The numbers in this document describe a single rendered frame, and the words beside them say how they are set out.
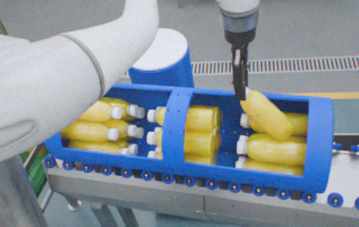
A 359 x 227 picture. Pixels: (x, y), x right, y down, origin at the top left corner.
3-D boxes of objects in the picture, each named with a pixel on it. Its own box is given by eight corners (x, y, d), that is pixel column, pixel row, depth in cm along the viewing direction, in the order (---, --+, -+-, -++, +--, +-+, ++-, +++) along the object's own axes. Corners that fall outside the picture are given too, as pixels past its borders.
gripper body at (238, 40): (253, 35, 89) (253, 65, 96) (258, 12, 94) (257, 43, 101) (220, 34, 91) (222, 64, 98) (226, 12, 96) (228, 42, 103)
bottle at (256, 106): (274, 128, 122) (233, 91, 114) (294, 117, 118) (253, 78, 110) (274, 145, 117) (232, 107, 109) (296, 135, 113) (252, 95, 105)
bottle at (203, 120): (216, 114, 126) (158, 110, 131) (213, 106, 120) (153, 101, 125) (213, 135, 123) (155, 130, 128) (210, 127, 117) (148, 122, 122)
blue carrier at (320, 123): (321, 210, 121) (334, 160, 99) (63, 174, 143) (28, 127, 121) (321, 135, 138) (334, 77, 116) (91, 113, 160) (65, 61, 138)
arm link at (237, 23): (262, -10, 90) (261, 13, 95) (222, -10, 92) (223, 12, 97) (257, 14, 84) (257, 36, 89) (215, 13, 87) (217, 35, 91)
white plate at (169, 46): (189, 26, 177) (190, 28, 178) (130, 29, 182) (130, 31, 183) (183, 68, 159) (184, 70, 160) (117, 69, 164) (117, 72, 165)
